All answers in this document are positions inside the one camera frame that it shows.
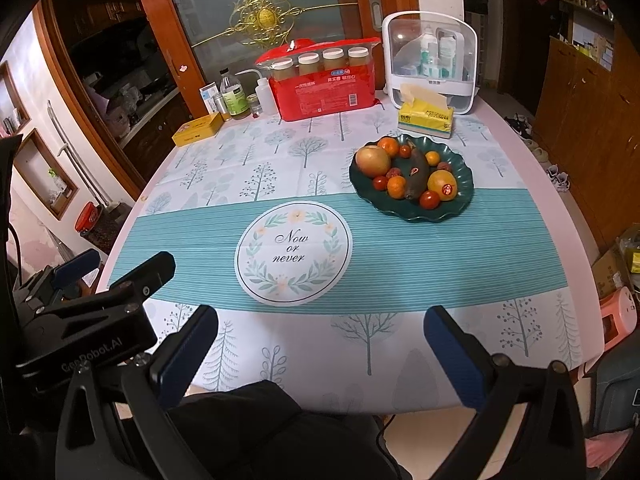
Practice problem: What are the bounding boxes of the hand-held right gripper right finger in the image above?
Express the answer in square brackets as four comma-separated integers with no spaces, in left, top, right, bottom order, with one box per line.
[422,305,586,480]

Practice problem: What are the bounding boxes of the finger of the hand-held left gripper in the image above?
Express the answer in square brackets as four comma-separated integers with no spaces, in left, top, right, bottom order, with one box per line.
[107,251,177,306]
[50,248,101,291]

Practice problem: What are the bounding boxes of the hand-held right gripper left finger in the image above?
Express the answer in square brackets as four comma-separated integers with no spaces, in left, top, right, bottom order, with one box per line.
[55,304,220,480]

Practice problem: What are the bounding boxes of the dark green scalloped plate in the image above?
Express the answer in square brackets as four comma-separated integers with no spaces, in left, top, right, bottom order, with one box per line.
[348,134,474,223]

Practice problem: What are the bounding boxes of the large yellow orange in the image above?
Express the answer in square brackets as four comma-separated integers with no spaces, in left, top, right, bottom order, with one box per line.
[426,170,459,203]

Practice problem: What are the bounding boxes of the red apple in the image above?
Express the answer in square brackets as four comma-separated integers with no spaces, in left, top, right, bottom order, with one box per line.
[355,145,392,179]

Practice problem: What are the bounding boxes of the kitchen counter cabinet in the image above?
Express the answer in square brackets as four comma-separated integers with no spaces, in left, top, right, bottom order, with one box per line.
[100,80,201,181]

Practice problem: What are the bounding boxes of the yellow flat box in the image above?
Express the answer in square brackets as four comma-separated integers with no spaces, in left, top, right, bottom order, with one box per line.
[171,112,224,147]

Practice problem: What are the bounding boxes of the grey plastic object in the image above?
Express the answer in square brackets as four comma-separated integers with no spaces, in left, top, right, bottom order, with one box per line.
[590,345,640,431]

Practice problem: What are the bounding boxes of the pink plastic stool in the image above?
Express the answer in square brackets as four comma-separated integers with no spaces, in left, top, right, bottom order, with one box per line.
[597,287,640,356]

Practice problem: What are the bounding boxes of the cardboard box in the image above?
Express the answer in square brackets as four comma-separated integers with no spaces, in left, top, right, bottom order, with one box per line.
[591,245,632,301]

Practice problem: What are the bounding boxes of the pink cloth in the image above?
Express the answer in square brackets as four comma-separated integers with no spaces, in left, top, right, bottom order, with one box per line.
[585,427,640,467]

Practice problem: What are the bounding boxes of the blue white carton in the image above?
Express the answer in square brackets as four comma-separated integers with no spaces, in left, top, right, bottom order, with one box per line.
[199,82,218,115]

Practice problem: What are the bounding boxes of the glass bottle green label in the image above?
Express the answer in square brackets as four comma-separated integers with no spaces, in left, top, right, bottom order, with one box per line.
[219,67,249,121]

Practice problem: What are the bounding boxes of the yellow green packets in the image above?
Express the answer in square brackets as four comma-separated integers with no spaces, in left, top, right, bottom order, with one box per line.
[617,225,640,273]

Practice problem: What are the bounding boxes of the white shoes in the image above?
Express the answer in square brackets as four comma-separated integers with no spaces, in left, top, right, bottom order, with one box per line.
[545,162,571,192]

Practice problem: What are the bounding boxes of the white squeeze bottle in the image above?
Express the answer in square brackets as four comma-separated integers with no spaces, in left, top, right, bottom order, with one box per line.
[235,69,278,116]

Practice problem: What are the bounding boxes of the beige slippers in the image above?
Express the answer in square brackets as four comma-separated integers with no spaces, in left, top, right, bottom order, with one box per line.
[522,140,553,163]

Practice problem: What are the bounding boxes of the yellow tissue pack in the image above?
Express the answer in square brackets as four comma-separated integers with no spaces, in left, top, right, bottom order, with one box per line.
[398,85,455,140]

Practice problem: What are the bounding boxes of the dark shoes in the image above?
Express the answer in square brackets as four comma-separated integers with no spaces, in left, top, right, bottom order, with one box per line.
[504,114,535,140]

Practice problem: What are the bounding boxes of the red paper cup package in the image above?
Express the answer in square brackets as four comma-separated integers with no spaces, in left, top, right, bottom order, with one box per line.
[255,37,383,122]

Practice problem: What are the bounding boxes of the wooden cabinet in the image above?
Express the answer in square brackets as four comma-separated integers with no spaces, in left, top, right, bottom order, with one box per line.
[532,35,640,251]

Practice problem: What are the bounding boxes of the gold door ornament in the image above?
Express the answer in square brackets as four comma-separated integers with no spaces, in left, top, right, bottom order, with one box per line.
[192,0,358,51]

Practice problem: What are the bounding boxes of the white cosmetics storage box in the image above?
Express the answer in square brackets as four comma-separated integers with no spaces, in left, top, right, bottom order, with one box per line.
[382,11,482,115]

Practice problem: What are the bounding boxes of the white pump bottle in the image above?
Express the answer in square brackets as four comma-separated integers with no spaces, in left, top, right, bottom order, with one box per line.
[437,34,457,80]

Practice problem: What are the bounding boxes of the white teal bottle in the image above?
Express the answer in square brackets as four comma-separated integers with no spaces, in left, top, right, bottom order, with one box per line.
[419,34,435,78]

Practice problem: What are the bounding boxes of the row of small shelf items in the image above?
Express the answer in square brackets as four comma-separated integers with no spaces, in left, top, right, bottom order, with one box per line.
[550,0,616,71]

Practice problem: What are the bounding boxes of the large wood-framed wall niche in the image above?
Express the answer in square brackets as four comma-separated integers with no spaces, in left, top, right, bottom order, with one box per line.
[12,127,80,221]

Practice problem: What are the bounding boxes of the black cable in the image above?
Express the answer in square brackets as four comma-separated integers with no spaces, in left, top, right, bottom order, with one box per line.
[375,412,401,461]

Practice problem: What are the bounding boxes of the long silver bar handle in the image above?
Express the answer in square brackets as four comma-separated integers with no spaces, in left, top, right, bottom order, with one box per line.
[46,100,103,208]

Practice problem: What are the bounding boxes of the small wood-framed wall niche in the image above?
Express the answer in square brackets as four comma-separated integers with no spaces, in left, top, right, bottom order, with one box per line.
[0,60,32,133]

